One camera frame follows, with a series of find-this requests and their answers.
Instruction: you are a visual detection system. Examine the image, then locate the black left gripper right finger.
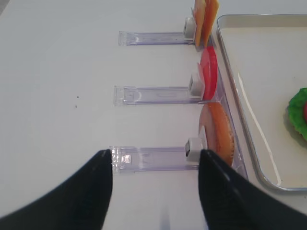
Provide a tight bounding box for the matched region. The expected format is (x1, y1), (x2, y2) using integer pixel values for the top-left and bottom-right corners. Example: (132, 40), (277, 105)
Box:
(199, 149), (307, 230)

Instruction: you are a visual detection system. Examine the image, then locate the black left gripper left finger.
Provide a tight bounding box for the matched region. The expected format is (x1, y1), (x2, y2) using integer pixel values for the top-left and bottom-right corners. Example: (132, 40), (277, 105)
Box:
(0, 149), (113, 230)

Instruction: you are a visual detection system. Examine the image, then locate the green lettuce on tray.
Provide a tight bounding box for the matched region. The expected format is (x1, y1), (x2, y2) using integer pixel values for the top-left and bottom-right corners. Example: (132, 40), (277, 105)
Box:
(287, 88), (307, 140)

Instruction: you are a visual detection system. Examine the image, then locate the red tomato slice on tray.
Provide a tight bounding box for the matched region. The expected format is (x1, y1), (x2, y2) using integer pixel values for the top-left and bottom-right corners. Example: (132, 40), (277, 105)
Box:
(303, 102), (307, 122)

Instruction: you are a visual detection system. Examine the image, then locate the red tomato slice in holder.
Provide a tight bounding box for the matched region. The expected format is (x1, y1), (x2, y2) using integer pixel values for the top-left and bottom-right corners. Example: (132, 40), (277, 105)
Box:
(200, 46), (218, 101)

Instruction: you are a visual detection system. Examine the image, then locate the orange cheese slice outer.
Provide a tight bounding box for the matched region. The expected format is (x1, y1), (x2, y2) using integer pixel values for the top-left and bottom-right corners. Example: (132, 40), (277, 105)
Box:
(193, 0), (206, 47)

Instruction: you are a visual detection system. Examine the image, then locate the orange cheese slice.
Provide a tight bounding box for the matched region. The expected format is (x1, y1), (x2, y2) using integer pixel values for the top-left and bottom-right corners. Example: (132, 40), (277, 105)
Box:
(203, 0), (219, 46)
(193, 0), (206, 47)

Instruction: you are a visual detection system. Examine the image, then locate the orange cheese slice inner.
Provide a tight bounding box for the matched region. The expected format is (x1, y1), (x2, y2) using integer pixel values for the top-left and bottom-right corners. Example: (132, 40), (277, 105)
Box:
(203, 0), (219, 46)

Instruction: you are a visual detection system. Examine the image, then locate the bun half in left holder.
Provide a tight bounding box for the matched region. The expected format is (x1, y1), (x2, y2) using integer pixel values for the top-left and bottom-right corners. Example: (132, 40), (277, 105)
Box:
(199, 102), (235, 166)

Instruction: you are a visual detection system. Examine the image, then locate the clear left front divider strip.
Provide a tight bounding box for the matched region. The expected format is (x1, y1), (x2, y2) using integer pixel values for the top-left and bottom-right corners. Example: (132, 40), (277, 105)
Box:
(209, 35), (249, 180)

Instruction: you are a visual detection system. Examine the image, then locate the white metal tray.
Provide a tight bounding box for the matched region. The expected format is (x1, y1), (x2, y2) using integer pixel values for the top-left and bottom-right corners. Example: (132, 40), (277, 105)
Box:
(217, 14), (307, 191)

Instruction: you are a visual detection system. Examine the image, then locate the clear bun pusher rail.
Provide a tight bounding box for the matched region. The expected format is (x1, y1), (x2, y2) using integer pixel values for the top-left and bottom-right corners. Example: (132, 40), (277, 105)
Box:
(109, 138), (208, 173)

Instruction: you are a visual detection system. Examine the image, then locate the clear tomato pusher rail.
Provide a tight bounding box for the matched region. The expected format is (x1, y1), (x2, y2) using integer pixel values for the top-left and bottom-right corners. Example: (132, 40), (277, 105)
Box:
(113, 73), (205, 106)

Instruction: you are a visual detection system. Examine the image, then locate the clear cheese pusher rail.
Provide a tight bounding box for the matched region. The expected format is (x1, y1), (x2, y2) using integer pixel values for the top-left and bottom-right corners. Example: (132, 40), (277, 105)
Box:
(118, 17), (197, 46)

